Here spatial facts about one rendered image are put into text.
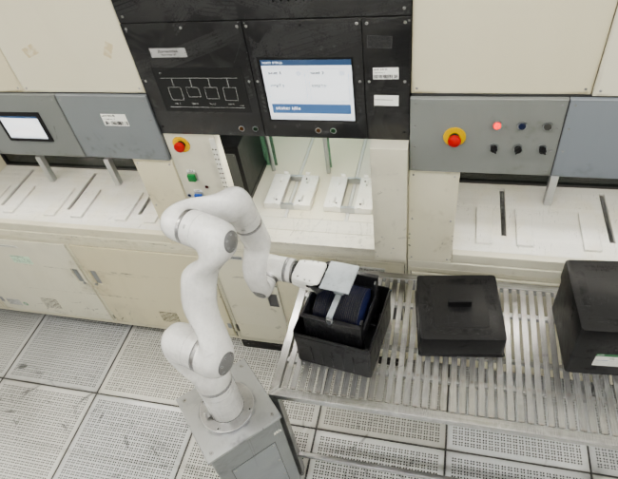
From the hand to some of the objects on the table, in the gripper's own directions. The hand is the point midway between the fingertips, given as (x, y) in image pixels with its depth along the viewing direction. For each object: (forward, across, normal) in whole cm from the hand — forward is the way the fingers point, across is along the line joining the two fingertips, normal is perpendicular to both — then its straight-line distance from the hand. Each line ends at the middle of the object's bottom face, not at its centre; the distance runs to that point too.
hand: (338, 280), depth 172 cm
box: (+85, +23, +33) cm, 94 cm away
